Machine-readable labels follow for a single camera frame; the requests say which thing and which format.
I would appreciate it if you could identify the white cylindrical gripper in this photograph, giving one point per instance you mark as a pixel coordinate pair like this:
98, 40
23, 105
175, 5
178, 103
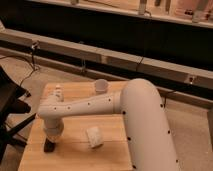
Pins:
53, 130

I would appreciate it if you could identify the black eraser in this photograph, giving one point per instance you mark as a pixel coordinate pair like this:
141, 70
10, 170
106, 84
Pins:
48, 146

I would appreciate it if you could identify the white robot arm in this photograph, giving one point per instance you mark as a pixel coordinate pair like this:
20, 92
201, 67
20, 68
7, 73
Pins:
150, 142

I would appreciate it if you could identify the small white bottle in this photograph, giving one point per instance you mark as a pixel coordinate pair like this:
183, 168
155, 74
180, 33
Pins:
59, 92

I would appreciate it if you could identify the white rectangular block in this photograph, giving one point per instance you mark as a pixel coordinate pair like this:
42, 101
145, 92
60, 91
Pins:
94, 137

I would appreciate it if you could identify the black office chair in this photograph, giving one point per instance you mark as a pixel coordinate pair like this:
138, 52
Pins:
10, 102

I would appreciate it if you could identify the white paper cup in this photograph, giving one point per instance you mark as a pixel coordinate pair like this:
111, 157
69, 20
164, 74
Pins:
101, 86

